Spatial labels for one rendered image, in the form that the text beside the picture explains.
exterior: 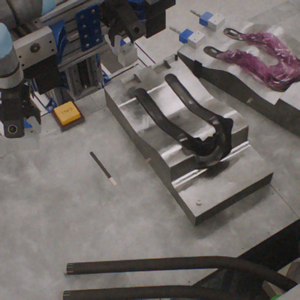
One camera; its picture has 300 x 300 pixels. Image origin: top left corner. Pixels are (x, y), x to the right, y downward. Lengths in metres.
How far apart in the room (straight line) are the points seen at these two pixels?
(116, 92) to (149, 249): 0.49
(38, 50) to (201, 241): 0.75
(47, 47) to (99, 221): 0.57
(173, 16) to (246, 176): 1.82
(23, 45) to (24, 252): 0.60
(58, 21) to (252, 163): 0.80
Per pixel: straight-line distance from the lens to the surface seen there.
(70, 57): 1.91
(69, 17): 1.80
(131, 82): 1.62
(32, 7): 1.29
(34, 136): 1.41
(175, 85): 1.58
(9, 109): 1.29
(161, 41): 2.97
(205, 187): 1.40
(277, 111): 1.58
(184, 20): 3.09
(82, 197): 1.47
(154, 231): 1.40
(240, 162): 1.45
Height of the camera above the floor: 2.08
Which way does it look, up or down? 57 degrees down
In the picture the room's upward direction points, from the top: 3 degrees counter-clockwise
